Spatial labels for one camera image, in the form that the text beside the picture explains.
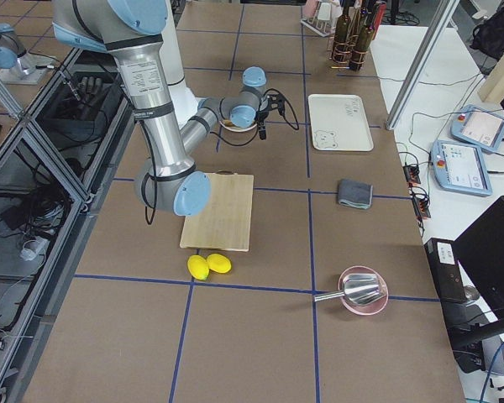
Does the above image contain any dark wine bottle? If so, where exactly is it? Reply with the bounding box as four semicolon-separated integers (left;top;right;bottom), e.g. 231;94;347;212
333;1;361;42
349;1;384;71

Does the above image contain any wooden cutting board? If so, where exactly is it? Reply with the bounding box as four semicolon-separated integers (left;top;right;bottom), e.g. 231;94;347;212
180;173;255;252

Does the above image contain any dark wine bottle front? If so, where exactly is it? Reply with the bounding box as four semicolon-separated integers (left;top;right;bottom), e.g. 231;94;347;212
349;1;384;71

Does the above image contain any dark wine bottle back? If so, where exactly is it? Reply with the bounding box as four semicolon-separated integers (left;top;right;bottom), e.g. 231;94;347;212
333;1;361;42

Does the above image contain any pink bowl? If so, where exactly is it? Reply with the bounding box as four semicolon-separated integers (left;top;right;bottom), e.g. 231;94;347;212
338;266;389;316

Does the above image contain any copper wire bottle rack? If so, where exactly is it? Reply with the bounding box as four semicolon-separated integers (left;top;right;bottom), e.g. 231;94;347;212
330;34;368;71

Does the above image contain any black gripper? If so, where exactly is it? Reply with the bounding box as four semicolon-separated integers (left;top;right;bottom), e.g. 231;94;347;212
255;92;286;139

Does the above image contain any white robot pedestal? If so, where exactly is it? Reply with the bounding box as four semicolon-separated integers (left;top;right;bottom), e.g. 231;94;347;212
160;0;200;128

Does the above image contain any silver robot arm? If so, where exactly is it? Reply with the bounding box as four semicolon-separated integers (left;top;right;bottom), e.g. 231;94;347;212
53;1;268;216
0;23;55;85

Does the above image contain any black monitor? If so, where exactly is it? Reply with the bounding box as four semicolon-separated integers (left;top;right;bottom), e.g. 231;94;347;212
454;196;504;309

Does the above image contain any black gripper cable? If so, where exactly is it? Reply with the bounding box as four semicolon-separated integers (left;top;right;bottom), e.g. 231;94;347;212
264;87;301;131

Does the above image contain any metal scoop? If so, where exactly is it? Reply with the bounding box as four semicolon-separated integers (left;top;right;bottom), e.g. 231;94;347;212
313;273;386;306

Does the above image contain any aluminium frame post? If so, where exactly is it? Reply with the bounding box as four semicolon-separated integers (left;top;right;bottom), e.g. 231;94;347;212
386;0;459;130

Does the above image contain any whole yellow lemon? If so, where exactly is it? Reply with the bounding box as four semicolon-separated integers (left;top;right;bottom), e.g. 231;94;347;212
186;254;210;280

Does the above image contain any white bear tray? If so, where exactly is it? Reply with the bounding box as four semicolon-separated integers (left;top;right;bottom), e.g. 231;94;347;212
308;94;374;152

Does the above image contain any white bowl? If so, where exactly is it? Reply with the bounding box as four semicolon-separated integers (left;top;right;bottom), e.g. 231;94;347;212
219;119;257;133

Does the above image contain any black computer box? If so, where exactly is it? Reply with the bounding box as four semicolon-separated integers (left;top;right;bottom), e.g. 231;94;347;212
424;238;466;303

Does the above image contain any grey folded cloth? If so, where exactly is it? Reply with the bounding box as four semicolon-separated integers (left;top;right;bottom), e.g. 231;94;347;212
337;179;373;209

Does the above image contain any near teach pendant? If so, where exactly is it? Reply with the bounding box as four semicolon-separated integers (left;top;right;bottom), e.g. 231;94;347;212
430;139;492;196

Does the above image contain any far teach pendant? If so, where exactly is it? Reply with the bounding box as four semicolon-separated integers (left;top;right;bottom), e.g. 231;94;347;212
450;104;504;153

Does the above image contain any teach pendant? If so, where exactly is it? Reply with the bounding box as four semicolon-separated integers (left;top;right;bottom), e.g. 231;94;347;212
450;104;504;153
430;139;492;196

